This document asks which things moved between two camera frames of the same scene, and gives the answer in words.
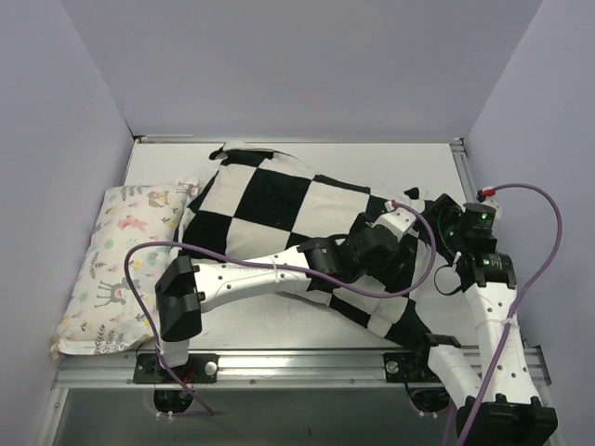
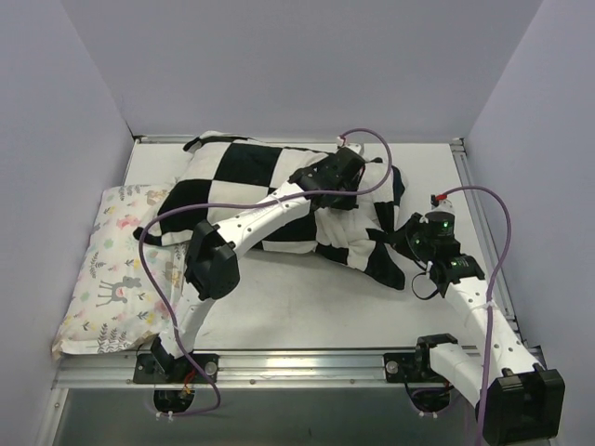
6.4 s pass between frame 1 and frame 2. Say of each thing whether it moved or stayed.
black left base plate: stayed
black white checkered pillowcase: moved
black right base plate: stayed
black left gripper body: moved
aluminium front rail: stayed
